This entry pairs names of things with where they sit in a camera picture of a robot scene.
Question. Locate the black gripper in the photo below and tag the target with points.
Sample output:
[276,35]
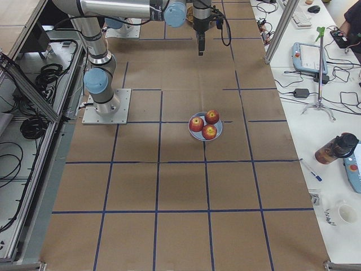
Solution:
[201,23]

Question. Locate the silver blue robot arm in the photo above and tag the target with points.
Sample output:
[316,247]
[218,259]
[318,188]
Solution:
[84,14]

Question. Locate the red apple back right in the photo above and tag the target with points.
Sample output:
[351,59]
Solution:
[212,117]

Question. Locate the red apple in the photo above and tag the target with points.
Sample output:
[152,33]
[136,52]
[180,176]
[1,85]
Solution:
[196,124]
[212,117]
[209,132]

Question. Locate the red apple left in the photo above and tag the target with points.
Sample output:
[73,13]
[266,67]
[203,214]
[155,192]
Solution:
[196,124]

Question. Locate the red apple front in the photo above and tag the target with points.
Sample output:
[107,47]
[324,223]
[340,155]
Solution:
[209,132]

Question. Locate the light blue plate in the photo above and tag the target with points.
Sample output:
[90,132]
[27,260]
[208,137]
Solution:
[198,135]

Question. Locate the white keyboard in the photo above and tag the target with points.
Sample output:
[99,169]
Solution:
[300,20]

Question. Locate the blue teach pendant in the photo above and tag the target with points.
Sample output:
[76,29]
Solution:
[352,167]
[306,57]

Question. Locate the black power adapter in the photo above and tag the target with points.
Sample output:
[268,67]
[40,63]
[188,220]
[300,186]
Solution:
[301,93]

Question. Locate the black computer mouse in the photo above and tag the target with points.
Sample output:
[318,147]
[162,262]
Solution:
[314,9]

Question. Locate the silver reacher grabber tool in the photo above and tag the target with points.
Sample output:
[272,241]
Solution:
[318,105]

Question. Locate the person in dark clothes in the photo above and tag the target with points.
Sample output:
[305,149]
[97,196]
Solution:
[351,26]

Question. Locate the brown drink bottle black lid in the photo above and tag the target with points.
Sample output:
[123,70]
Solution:
[340,147]

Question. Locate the white blue pen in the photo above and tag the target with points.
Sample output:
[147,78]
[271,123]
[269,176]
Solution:
[307,166]

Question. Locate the small metal clip box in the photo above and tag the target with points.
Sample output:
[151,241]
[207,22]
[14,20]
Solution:
[315,199]

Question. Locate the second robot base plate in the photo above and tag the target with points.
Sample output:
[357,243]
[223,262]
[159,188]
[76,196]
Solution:
[117,29]

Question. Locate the aluminium frame post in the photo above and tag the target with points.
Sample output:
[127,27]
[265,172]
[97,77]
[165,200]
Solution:
[280,29]

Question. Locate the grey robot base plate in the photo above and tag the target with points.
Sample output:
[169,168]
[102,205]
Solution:
[116,111]

